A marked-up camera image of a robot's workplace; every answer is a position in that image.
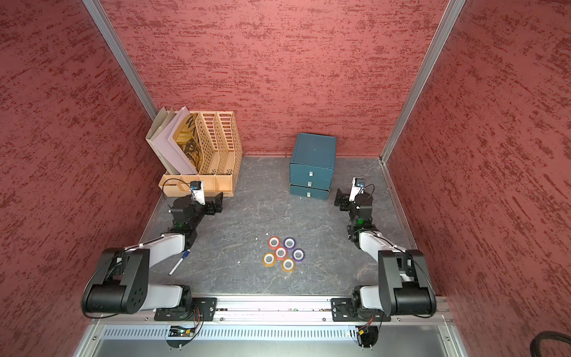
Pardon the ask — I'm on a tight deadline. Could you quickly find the teal drawer cabinet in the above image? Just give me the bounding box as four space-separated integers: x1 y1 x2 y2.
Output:
289 133 337 200

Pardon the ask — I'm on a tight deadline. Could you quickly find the purple tape roll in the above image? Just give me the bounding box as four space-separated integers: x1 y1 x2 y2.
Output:
291 248 305 263
283 237 297 250

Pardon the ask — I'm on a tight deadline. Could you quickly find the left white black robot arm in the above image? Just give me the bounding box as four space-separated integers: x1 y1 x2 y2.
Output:
81 193 224 320

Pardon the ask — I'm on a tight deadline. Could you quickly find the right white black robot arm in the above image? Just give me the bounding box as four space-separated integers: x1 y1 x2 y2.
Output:
334 188 437 320

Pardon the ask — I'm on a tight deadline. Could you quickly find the orange tape roll lower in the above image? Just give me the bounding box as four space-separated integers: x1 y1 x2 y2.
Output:
282 259 296 272

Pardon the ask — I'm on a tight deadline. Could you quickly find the blue white marker pen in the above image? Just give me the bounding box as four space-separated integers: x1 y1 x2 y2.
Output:
168 249 190 276

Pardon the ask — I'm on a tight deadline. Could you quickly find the beige plastic file organizer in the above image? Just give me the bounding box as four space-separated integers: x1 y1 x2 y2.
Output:
159 110 242 197

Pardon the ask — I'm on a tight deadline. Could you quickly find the yellow patterned book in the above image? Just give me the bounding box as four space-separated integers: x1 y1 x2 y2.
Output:
173 112 202 172

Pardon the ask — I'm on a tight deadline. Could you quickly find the pink folder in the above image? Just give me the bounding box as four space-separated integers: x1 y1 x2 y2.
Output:
154 107 198 175

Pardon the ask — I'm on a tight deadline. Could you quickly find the beige folder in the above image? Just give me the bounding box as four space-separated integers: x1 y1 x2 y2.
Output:
145 107 176 174

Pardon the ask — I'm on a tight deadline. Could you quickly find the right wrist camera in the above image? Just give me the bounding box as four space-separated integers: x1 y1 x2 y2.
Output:
349 178 365 202

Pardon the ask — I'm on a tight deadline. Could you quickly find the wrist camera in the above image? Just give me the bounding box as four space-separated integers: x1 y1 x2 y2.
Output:
349 178 365 202
190 181 205 205

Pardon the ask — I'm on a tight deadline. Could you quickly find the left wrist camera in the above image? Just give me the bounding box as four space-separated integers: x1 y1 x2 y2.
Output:
190 181 205 205

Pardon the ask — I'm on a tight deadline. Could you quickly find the aluminium front rail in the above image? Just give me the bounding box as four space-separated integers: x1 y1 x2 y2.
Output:
89 295 456 326

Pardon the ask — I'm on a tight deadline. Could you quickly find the black cable corner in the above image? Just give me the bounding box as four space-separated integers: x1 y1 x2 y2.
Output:
529 331 571 357

